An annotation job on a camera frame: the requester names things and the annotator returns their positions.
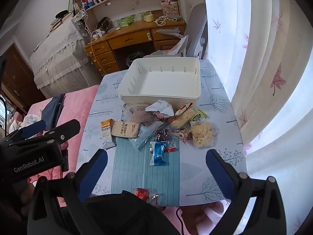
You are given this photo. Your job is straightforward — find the red-striped yellow cake packet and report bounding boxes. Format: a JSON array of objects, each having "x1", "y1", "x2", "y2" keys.
[{"x1": 167, "y1": 103, "x2": 197, "y2": 129}]

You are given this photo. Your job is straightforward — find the beige wafer packet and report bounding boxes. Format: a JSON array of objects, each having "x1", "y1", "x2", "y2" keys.
[{"x1": 111, "y1": 120, "x2": 140, "y2": 139}]

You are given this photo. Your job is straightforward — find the grey office chair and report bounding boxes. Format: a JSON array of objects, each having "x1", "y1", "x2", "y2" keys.
[{"x1": 143, "y1": 0, "x2": 208, "y2": 60}]

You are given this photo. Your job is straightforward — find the white plastic bin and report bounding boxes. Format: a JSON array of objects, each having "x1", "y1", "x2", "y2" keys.
[{"x1": 118, "y1": 57, "x2": 201, "y2": 103}]

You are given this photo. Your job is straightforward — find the round red candy packet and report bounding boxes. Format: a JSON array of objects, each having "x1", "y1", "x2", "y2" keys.
[{"x1": 133, "y1": 187, "x2": 159, "y2": 205}]

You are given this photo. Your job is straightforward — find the dark floral pouch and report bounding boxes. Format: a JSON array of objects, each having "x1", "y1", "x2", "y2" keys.
[{"x1": 95, "y1": 17, "x2": 114, "y2": 32}]

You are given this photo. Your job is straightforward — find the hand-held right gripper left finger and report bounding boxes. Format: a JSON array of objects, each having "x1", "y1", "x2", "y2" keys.
[{"x1": 27, "y1": 149, "x2": 108, "y2": 235}]

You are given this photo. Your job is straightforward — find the blue candy packet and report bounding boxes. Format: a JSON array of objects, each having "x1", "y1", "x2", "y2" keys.
[{"x1": 149, "y1": 141, "x2": 170, "y2": 166}]

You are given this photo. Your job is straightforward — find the white snack packet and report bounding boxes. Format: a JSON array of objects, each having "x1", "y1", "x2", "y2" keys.
[{"x1": 145, "y1": 99, "x2": 174, "y2": 118}]

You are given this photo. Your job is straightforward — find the tree print tablecloth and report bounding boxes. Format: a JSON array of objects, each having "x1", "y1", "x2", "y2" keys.
[{"x1": 76, "y1": 60, "x2": 247, "y2": 207}]

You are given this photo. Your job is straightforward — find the white leaf print curtain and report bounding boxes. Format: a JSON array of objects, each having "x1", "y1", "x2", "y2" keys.
[{"x1": 202, "y1": 0, "x2": 313, "y2": 235}]

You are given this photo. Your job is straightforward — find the green leaf print packet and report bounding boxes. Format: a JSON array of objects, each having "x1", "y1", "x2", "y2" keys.
[{"x1": 115, "y1": 13, "x2": 142, "y2": 27}]

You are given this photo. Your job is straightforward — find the silver grey snack wrapper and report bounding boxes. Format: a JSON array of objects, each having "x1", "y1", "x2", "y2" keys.
[{"x1": 101, "y1": 140, "x2": 116, "y2": 150}]

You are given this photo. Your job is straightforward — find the dark red snack packet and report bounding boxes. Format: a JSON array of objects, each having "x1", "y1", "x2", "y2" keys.
[{"x1": 155, "y1": 128, "x2": 169, "y2": 142}]

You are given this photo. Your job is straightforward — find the wooden bookshelf hutch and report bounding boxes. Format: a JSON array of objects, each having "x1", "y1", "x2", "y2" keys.
[{"x1": 67, "y1": 0, "x2": 186, "y2": 30}]

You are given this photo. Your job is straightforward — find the clear light blue packet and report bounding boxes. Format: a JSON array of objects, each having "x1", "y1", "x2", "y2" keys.
[{"x1": 128, "y1": 121, "x2": 164, "y2": 150}]

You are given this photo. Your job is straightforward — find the black cable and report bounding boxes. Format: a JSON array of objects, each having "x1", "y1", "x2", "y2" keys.
[{"x1": 0, "y1": 95, "x2": 9, "y2": 137}]

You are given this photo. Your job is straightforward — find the clear nut bar packet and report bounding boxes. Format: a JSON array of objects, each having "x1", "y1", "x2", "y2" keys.
[{"x1": 169, "y1": 127, "x2": 192, "y2": 142}]

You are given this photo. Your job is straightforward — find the clear bread packet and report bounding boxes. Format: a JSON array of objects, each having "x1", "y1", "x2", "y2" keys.
[{"x1": 122, "y1": 103, "x2": 157, "y2": 123}]

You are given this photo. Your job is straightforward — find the clear rice crisp packet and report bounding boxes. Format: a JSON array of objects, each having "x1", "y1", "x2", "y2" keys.
[{"x1": 190, "y1": 122, "x2": 219, "y2": 148}]

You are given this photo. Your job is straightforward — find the orange white oat packet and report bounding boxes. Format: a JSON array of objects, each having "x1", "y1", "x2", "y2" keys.
[{"x1": 100, "y1": 119, "x2": 115, "y2": 138}]

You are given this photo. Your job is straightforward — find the black hat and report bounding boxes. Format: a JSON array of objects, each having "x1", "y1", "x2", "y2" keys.
[{"x1": 55, "y1": 10, "x2": 74, "y2": 19}]

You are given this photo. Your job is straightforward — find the patterned storage box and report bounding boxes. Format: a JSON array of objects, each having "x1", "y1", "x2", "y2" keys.
[{"x1": 160, "y1": 2, "x2": 180, "y2": 17}]

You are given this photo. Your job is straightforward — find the white cable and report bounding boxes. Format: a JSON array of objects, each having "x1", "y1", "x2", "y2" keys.
[{"x1": 154, "y1": 15, "x2": 178, "y2": 26}]

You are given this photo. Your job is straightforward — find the person's left hand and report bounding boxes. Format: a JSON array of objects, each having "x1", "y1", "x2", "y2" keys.
[{"x1": 13, "y1": 182, "x2": 36, "y2": 208}]

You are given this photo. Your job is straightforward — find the white plastic bag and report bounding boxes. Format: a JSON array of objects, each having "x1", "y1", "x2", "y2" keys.
[{"x1": 167, "y1": 35, "x2": 189, "y2": 56}]

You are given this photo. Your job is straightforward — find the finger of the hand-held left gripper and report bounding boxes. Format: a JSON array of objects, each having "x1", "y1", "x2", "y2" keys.
[
  {"x1": 5, "y1": 119, "x2": 81, "y2": 150},
  {"x1": 4, "y1": 120, "x2": 47, "y2": 140}
]

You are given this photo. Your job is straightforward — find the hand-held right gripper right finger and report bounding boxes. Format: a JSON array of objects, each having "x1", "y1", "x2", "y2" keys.
[{"x1": 206, "y1": 149, "x2": 287, "y2": 235}]

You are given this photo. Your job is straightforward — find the lace covered piano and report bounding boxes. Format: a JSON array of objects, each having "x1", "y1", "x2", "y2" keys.
[{"x1": 30, "y1": 17, "x2": 103, "y2": 98}]

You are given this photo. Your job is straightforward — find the brown wooden door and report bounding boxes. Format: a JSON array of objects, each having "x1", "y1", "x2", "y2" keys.
[{"x1": 0, "y1": 43, "x2": 47, "y2": 114}]

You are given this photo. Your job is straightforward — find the dark blue jeans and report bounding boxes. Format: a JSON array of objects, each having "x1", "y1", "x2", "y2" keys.
[{"x1": 41, "y1": 93, "x2": 66, "y2": 129}]

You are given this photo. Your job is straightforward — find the wooden desk with drawers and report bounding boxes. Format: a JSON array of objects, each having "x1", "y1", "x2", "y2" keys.
[{"x1": 84, "y1": 17, "x2": 186, "y2": 75}]

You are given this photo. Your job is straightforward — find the white floral cloth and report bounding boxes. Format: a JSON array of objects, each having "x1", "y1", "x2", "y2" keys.
[{"x1": 8, "y1": 114, "x2": 40, "y2": 134}]

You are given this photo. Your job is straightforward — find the green label snack packet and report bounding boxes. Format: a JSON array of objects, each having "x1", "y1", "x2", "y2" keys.
[{"x1": 190, "y1": 110, "x2": 208, "y2": 123}]

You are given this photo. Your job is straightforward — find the dark red cable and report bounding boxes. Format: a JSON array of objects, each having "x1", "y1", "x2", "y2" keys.
[{"x1": 175, "y1": 207, "x2": 185, "y2": 235}]

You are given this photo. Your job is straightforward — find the black trash bin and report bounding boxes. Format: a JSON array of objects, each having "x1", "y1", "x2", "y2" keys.
[{"x1": 125, "y1": 50, "x2": 145, "y2": 69}]

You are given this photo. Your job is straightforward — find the person's black clothing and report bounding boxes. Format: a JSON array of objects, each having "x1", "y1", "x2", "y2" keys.
[{"x1": 82, "y1": 190, "x2": 181, "y2": 235}]

